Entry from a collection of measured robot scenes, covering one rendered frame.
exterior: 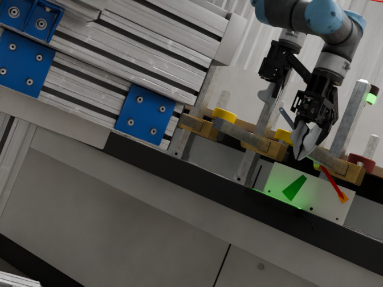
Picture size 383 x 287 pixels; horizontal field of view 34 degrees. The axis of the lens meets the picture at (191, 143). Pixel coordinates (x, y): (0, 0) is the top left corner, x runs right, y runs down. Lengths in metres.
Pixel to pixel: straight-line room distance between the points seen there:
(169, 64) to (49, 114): 0.25
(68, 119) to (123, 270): 1.27
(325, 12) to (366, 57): 8.69
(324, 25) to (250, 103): 9.32
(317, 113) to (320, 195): 0.39
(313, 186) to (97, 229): 0.99
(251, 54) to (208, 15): 9.95
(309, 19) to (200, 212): 0.81
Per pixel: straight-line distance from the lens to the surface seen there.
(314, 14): 1.40
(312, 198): 1.78
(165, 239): 2.26
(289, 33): 1.83
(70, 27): 1.03
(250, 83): 10.81
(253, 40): 11.10
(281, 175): 1.83
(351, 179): 1.75
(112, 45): 1.04
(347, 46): 1.49
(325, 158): 1.60
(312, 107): 1.44
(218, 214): 1.93
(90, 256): 2.47
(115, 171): 2.18
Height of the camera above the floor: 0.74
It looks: 1 degrees up
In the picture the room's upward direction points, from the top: 22 degrees clockwise
